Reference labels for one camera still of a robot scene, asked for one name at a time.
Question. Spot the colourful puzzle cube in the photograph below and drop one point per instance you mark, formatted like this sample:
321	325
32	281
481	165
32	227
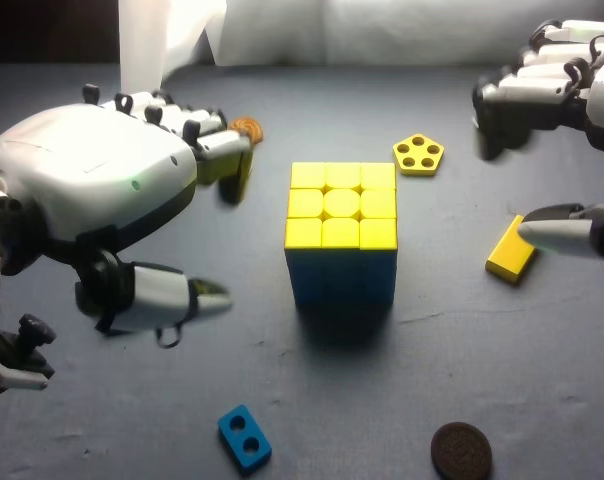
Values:
342	220

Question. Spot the blue block with two holes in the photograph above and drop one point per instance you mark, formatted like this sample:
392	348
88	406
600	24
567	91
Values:
232	442

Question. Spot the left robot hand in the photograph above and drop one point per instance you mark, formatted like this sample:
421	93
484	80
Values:
82	165

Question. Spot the yellow pentagon block with holes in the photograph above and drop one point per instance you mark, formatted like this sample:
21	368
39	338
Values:
429	167

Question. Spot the white cloth backdrop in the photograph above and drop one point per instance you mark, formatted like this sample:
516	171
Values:
382	30

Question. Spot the yellow rectangular block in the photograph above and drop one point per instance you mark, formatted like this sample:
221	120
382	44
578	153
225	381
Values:
507	260

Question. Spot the dark chocolate sandwich cookie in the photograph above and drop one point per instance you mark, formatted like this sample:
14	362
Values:
462	452

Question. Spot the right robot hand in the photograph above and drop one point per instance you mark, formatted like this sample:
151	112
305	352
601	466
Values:
537	85

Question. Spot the grey table cloth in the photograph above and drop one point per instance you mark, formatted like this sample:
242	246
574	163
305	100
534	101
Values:
432	350

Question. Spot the orange spiral toy pastry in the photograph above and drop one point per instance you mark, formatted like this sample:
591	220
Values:
247	127

